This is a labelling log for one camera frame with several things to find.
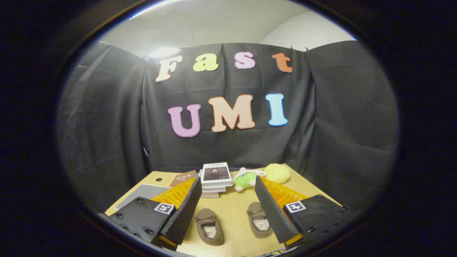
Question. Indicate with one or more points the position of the foldable fabric storage box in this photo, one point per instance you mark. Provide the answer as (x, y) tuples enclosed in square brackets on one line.
[(142, 192)]

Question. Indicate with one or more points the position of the white portrait cover book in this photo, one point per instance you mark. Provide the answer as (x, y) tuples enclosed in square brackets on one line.
[(215, 173)]

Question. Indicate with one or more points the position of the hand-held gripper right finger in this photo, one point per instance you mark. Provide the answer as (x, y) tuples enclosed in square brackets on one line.
[(273, 214)]

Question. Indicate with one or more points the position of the brown cover book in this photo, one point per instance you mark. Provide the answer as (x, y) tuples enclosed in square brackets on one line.
[(184, 178)]

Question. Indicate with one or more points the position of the green and pink plush toy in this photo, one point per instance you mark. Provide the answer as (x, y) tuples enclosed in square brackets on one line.
[(242, 181)]

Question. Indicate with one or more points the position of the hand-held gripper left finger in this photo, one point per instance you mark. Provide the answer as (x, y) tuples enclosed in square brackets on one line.
[(185, 214)]

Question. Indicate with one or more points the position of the brown fuzzy slipper shoe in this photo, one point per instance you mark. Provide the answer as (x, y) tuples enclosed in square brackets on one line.
[(209, 217), (254, 210)]

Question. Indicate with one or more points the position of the black backdrop cloth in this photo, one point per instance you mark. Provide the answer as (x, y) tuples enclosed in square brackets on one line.
[(107, 142)]

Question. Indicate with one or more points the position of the white patterned cover book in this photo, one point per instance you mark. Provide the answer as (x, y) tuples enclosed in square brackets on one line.
[(212, 190)]

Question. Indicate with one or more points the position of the yellow plush toy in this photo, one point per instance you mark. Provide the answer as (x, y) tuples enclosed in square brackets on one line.
[(277, 173)]

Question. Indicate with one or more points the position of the pale pink thick book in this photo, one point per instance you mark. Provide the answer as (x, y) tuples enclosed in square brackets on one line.
[(210, 195)]

